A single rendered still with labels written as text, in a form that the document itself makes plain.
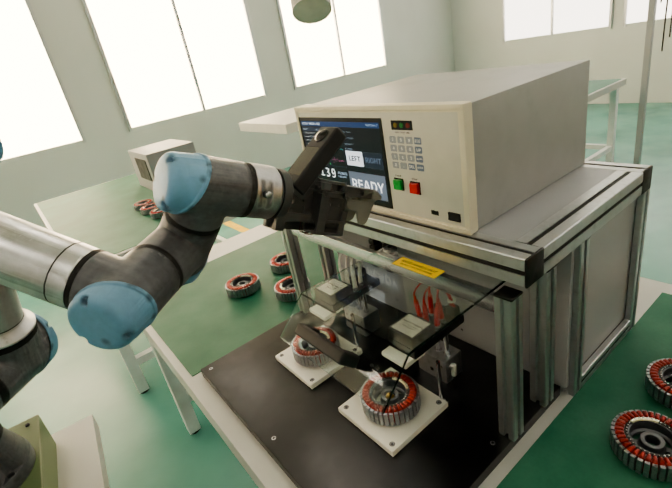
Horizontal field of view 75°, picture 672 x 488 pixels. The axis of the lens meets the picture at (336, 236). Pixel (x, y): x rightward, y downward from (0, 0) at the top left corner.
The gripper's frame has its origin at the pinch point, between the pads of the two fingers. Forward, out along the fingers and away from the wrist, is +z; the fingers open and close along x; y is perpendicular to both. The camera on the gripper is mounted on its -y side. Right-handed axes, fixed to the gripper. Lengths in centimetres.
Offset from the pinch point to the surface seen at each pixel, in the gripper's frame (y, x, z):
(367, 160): -5.4, -7.6, 3.9
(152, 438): 126, -123, 11
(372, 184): -1.2, -7.2, 5.9
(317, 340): 21.0, 9.3, -15.0
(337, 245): 13.2, -17.8, 8.8
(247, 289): 38, -64, 15
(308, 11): -65, -107, 49
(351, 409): 42.2, -1.4, 5.4
